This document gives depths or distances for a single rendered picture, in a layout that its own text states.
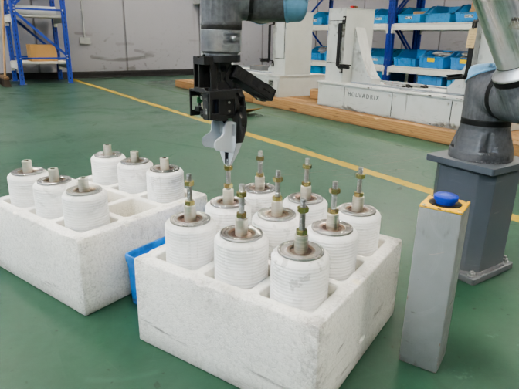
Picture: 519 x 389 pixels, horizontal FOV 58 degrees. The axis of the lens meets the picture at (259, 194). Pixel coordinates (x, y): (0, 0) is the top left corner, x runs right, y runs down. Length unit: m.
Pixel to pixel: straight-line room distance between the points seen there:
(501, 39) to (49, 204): 1.02
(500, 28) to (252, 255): 0.66
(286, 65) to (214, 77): 3.41
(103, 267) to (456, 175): 0.87
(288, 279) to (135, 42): 6.84
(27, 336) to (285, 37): 3.58
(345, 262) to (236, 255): 0.20
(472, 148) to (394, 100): 2.09
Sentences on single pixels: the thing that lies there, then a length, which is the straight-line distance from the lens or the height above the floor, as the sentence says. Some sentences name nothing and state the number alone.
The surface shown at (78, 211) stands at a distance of 1.07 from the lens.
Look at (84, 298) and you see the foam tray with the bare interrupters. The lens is 1.09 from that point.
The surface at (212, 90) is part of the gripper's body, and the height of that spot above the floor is 0.48.
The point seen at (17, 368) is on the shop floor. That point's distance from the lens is 1.01.
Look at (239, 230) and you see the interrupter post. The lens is 0.81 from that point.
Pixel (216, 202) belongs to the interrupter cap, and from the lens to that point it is 0.97.
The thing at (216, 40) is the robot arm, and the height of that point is 0.57.
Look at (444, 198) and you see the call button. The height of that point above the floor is 0.33.
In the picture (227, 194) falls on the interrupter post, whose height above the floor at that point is 0.27.
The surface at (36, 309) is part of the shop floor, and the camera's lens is 1.18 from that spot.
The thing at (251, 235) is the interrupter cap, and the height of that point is 0.25.
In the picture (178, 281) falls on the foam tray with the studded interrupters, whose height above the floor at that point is 0.17.
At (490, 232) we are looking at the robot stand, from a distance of 1.30.
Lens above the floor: 0.58
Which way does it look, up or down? 18 degrees down
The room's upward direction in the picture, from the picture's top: 1 degrees clockwise
